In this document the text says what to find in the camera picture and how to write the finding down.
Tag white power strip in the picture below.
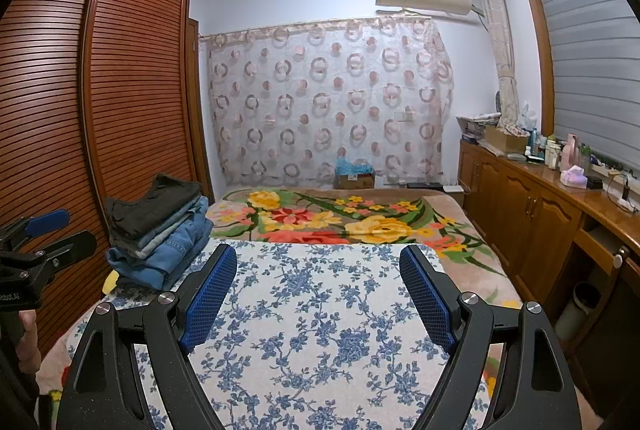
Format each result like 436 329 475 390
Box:
590 162 640 212

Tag flowered plush blanket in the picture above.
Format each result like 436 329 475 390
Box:
205 187 522 311

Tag blue denim folded jeans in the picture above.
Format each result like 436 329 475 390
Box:
106 215 214 291

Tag grey folded pants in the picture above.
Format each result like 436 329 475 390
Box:
125 230 176 258

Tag blue floral bedsheet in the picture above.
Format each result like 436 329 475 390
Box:
37 240 501 430

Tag black cable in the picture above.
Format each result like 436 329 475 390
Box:
606 174 632 207

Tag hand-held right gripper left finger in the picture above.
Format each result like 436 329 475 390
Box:
59 243 239 430

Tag pink bottle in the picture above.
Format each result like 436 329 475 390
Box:
565 134 581 171

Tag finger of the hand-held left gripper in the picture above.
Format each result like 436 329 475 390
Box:
0 209 72 251
27 231 97 279

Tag open cardboard box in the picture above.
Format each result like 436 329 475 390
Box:
485 125 529 153

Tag brown louvred wardrobe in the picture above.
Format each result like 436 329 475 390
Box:
0 0 217 361

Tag beige tied window curtain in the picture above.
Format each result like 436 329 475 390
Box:
472 0 519 129

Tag pink tissue box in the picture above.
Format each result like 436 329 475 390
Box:
560 166 589 189

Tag blue plastic bag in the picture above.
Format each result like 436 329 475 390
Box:
334 156 375 177

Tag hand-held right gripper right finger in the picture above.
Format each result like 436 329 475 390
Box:
399 244 583 430

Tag cardboard box with label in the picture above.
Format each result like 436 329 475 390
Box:
337 174 376 191

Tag grey roller blind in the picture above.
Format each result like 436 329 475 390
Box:
525 0 640 177

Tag grey waste bin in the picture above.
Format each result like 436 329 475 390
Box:
555 282 602 342

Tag black pants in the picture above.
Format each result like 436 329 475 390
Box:
105 174 203 241

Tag teal folded jeans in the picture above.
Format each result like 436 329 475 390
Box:
135 197 209 255

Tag person's left hand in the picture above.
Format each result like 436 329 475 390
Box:
17 309 44 377

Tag sheer circle-pattern curtain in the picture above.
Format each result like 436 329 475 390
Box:
202 16 455 187

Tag wooden sideboard cabinet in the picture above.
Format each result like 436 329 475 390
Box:
457 141 640 403

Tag group of toiletry bottles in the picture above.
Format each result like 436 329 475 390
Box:
522 127 566 171

